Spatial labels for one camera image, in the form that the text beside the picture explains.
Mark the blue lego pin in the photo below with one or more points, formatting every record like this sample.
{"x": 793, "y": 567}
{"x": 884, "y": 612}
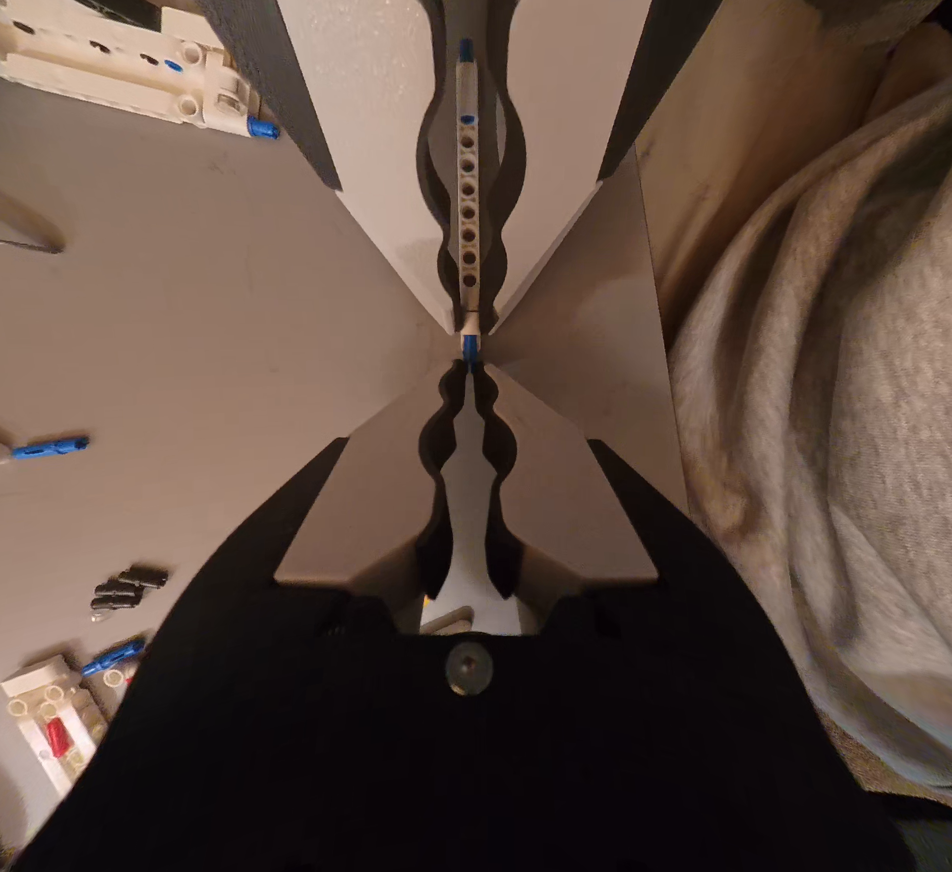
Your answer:
{"x": 466, "y": 50}
{"x": 470, "y": 351}
{"x": 48, "y": 448}

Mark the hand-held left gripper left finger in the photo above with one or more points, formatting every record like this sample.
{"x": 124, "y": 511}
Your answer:
{"x": 349, "y": 515}

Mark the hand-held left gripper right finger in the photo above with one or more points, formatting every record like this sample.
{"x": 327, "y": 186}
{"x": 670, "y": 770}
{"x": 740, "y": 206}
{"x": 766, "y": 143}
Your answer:
{"x": 580, "y": 515}

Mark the pile of loose lego pieces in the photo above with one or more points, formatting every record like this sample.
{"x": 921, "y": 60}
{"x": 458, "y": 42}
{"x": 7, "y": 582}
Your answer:
{"x": 52, "y": 723}

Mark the white zebra lego helicopter model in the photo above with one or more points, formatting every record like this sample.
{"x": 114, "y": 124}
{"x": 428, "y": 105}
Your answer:
{"x": 111, "y": 54}

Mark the long white lego beam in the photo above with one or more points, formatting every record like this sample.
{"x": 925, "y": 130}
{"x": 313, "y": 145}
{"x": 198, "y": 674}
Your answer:
{"x": 468, "y": 217}

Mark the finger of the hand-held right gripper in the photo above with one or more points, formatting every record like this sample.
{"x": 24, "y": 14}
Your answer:
{"x": 587, "y": 69}
{"x": 357, "y": 69}

